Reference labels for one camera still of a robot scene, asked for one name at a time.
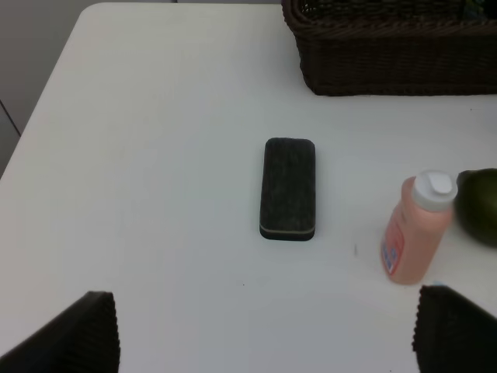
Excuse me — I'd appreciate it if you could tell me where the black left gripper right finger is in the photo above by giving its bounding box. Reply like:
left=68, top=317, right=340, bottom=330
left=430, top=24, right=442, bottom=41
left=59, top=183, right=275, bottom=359
left=412, top=285, right=496, bottom=373

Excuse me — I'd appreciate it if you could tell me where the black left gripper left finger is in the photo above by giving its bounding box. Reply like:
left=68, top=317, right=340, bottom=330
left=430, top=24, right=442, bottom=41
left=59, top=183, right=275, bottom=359
left=1, top=291, right=120, bottom=372

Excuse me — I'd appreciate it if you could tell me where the pink lotion bottle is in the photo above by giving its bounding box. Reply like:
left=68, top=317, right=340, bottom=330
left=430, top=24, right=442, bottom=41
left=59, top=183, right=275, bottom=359
left=380, top=170, right=458, bottom=285

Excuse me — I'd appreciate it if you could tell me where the green lime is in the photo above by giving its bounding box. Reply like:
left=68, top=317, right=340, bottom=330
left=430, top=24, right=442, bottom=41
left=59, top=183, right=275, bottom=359
left=454, top=169, right=496, bottom=249

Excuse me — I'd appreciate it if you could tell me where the black whiteboard eraser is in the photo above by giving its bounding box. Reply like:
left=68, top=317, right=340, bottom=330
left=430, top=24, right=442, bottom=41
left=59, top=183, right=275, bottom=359
left=259, top=138, right=316, bottom=242

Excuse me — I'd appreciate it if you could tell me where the dark brown wicker basket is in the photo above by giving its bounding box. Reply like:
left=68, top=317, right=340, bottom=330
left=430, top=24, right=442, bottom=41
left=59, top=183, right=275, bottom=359
left=282, top=1, right=496, bottom=96

